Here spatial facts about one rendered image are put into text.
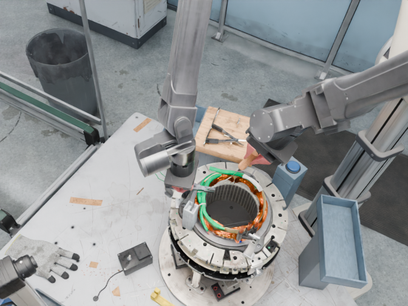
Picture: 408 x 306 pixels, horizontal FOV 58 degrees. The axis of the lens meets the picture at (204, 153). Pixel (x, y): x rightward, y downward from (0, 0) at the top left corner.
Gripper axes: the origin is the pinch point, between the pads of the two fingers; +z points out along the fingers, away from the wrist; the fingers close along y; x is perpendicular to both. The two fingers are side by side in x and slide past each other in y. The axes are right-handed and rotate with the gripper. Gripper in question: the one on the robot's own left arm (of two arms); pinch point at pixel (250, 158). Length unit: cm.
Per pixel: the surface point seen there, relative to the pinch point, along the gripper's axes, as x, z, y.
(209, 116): 31.0, 31.7, -15.2
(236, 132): 30.2, 27.9, -5.0
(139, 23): 166, 149, -120
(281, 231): 4.2, 17.3, 20.5
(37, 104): 20, 89, -78
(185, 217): -10.0, 20.9, -1.0
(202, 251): -12.2, 23.5, 7.7
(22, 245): -29, 72, -32
